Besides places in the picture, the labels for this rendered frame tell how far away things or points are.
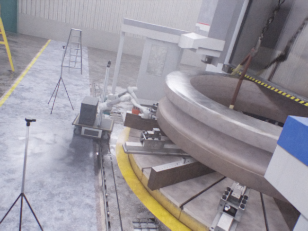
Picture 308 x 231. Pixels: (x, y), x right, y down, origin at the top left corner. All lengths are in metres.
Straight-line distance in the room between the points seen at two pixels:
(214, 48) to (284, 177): 7.22
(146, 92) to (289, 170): 8.40
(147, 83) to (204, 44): 2.45
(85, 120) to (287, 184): 5.39
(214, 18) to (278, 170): 7.21
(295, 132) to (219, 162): 3.17
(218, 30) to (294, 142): 7.29
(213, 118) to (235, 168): 0.85
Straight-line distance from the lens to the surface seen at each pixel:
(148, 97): 9.87
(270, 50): 8.56
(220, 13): 8.70
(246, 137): 4.48
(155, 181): 4.71
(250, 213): 5.22
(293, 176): 1.65
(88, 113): 6.48
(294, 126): 1.64
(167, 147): 5.98
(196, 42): 8.43
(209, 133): 4.87
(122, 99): 5.78
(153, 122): 6.73
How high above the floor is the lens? 3.05
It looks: 20 degrees down
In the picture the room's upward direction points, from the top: 13 degrees clockwise
